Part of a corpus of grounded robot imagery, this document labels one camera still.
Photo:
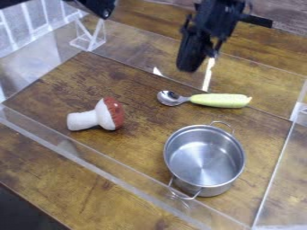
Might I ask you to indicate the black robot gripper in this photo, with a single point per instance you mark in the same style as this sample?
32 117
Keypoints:
205 30

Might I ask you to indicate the green handled metal spoon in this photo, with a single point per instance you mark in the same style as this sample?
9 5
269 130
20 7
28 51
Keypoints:
218 100

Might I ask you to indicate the black strip on table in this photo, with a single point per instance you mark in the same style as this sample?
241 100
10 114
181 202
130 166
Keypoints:
254 20

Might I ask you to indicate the red and white toy mushroom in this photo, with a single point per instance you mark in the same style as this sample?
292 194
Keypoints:
106 115

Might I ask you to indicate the small stainless steel pot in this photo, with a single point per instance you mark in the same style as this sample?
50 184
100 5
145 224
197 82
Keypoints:
205 159

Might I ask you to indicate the clear acrylic triangular bracket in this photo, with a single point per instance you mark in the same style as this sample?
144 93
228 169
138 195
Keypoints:
88 40

